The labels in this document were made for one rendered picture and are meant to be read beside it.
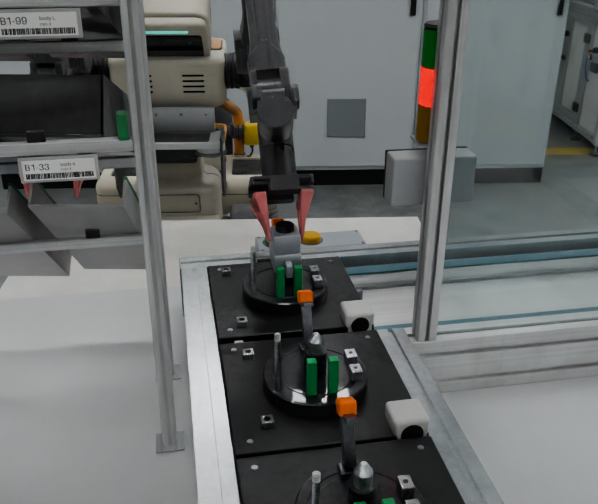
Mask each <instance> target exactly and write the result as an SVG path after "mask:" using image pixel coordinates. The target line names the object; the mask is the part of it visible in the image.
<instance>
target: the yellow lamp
mask: <svg viewBox="0 0 598 504"><path fill-rule="evenodd" d="M430 114H431V108H430V107H425V106H422V105H420V104H419V103H418V110H417V123H416V135H415V139H416V140H417V141H419V142H421V143H425V144H428V137H429V126H430Z"/></svg>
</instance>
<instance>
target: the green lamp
mask: <svg viewBox="0 0 598 504"><path fill-rule="evenodd" d="M436 44H437V30H432V29H428V28H426V27H424V32H423V45H422V58H421V66H422V67H424V68H427V69H432V70H434V67H435V56H436Z"/></svg>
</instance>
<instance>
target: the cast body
mask: <svg viewBox="0 0 598 504"><path fill-rule="evenodd" d="M270 234H271V241H270V243H269V255H270V259H271V262H272V266H273V269H274V272H275V273H276V267H281V266H283V267H284V269H285V274H286V277H287V278H293V271H294V265H301V252H300V251H301V236H300V233H299V230H298V228H297V225H294V223H292V222H291V221H279V222H277V223H276V224H275V226H270Z"/></svg>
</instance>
